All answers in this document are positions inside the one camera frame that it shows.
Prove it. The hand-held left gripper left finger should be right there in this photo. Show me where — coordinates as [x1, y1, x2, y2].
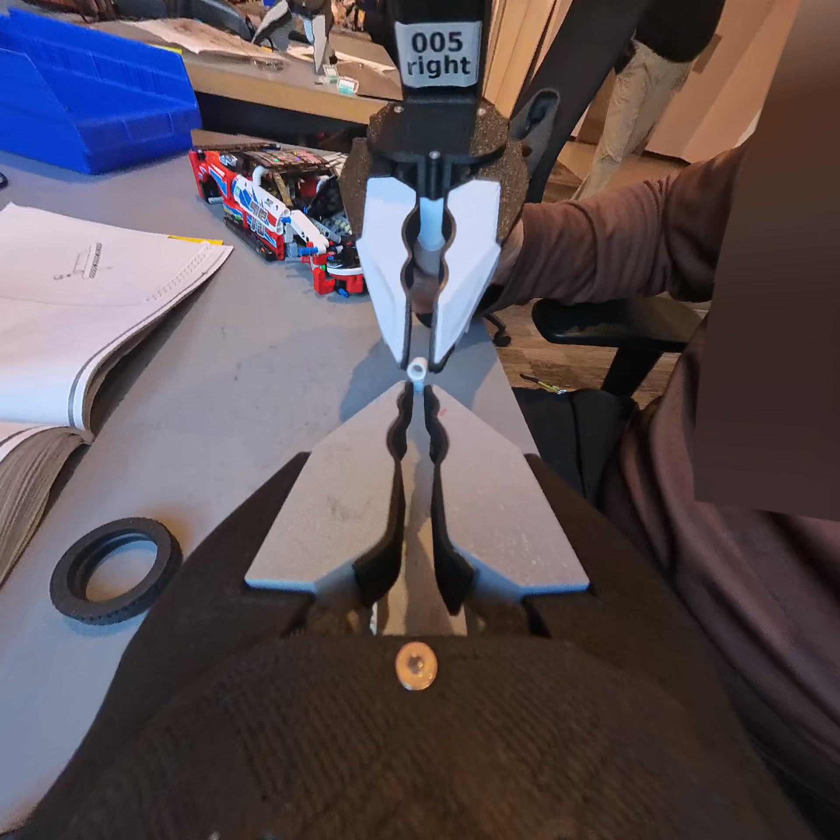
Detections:
[244, 384, 414, 611]

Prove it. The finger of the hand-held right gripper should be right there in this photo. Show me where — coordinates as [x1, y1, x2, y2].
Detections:
[356, 177, 421, 368]
[430, 178, 503, 371]

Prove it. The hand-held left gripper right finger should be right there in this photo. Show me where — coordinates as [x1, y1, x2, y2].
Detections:
[423, 386, 592, 614]

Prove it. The person's right forearm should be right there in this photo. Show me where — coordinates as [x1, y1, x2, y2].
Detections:
[486, 147, 749, 316]

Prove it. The grey desk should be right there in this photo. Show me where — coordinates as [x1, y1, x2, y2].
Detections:
[0, 131, 539, 828]

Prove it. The red white brick race car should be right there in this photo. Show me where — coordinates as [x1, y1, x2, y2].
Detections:
[189, 144, 368, 298]

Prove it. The grey office table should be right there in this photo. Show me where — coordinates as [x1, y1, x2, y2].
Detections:
[98, 16, 401, 126]

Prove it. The black swivel chair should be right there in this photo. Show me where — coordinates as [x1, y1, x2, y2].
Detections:
[508, 0, 647, 204]

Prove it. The person's torso in brown shirt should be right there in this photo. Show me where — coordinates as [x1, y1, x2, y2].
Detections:
[604, 315, 840, 840]

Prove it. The printed paper sheet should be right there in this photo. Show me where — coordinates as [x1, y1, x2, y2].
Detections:
[131, 18, 290, 73]

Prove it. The narrow black rubber tire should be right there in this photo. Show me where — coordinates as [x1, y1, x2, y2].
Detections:
[49, 517, 183, 626]

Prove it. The open instruction booklet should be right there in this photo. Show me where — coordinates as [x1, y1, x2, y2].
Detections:
[0, 203, 234, 585]

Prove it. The blue storage bin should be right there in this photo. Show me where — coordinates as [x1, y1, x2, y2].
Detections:
[0, 10, 203, 176]

